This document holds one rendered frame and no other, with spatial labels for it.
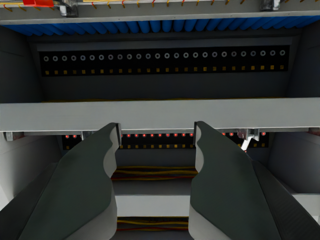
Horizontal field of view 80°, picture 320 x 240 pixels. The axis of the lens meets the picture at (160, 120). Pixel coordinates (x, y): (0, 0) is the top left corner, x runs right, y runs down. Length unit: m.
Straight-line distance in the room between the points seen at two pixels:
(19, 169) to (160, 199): 0.30
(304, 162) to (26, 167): 0.61
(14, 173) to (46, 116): 0.19
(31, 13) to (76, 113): 0.16
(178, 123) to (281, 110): 0.16
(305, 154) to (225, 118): 0.25
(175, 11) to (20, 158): 0.42
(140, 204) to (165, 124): 0.19
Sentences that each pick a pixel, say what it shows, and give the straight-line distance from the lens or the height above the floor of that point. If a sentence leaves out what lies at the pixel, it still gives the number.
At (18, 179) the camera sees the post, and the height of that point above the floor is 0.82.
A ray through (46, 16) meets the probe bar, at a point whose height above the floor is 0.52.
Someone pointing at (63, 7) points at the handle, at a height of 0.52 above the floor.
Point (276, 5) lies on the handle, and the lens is 0.31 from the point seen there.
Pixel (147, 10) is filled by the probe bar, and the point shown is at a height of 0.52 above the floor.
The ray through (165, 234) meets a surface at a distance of 0.67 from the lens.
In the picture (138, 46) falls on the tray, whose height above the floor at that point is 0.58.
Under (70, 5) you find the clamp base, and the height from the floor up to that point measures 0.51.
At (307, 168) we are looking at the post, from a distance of 0.52.
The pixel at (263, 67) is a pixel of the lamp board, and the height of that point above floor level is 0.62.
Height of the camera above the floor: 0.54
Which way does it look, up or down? 25 degrees up
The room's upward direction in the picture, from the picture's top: 178 degrees clockwise
